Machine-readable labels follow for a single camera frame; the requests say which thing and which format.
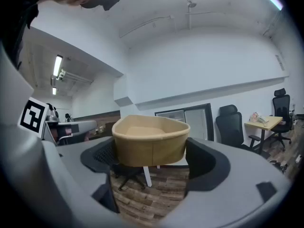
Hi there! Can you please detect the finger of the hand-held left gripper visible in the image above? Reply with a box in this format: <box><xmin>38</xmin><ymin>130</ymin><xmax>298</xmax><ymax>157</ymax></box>
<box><xmin>57</xmin><ymin>120</ymin><xmax>98</xmax><ymax>138</ymax></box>

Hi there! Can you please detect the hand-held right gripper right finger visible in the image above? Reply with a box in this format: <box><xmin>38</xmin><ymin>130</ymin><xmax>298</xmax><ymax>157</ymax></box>
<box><xmin>184</xmin><ymin>137</ymin><xmax>293</xmax><ymax>208</ymax></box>

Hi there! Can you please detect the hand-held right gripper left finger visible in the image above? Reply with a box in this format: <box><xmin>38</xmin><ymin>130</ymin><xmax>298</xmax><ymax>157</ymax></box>
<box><xmin>56</xmin><ymin>136</ymin><xmax>121</xmax><ymax>215</ymax></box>

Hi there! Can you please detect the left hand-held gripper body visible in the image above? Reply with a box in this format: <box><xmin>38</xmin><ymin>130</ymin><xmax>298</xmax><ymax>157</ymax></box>
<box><xmin>17</xmin><ymin>96</ymin><xmax>60</xmax><ymax>146</ymax></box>

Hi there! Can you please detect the tan plastic tray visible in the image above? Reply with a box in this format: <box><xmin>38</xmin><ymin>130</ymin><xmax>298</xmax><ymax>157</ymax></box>
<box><xmin>111</xmin><ymin>114</ymin><xmax>191</xmax><ymax>168</ymax></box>

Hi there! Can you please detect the black mini fridge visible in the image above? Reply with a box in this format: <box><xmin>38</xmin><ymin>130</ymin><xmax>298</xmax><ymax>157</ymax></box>
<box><xmin>154</xmin><ymin>103</ymin><xmax>215</xmax><ymax>142</ymax></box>

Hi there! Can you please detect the black high-back office chair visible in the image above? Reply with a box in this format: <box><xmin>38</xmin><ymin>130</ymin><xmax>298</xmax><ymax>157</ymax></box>
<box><xmin>215</xmin><ymin>104</ymin><xmax>262</xmax><ymax>152</ymax></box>

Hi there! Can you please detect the small wooden table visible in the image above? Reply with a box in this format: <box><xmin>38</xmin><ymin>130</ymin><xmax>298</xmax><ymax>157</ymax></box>
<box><xmin>244</xmin><ymin>114</ymin><xmax>284</xmax><ymax>160</ymax></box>

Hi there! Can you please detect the black armrest office chair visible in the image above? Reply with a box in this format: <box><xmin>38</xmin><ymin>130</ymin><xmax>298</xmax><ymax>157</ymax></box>
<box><xmin>111</xmin><ymin>162</ymin><xmax>146</xmax><ymax>191</ymax></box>

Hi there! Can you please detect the black mesh office chair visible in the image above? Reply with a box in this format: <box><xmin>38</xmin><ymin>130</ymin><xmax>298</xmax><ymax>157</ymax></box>
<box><xmin>269</xmin><ymin>88</ymin><xmax>293</xmax><ymax>152</ymax></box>

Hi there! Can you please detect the white desk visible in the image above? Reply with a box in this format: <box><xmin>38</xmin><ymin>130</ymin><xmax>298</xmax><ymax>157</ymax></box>
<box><xmin>142</xmin><ymin>160</ymin><xmax>190</xmax><ymax>188</ymax></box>

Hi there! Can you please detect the white ceiling conduit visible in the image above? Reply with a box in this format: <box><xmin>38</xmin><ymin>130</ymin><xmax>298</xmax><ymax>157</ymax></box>
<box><xmin>118</xmin><ymin>15</ymin><xmax>176</xmax><ymax>38</ymax></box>

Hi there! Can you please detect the white corded telephone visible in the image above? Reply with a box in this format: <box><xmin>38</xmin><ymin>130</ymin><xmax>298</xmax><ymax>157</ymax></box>
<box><xmin>256</xmin><ymin>115</ymin><xmax>270</xmax><ymax>126</ymax></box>

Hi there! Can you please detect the black head-mounted camera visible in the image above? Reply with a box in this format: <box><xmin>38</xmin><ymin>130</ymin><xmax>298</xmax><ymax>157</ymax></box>
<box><xmin>102</xmin><ymin>0</ymin><xmax>121</xmax><ymax>11</ymax></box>

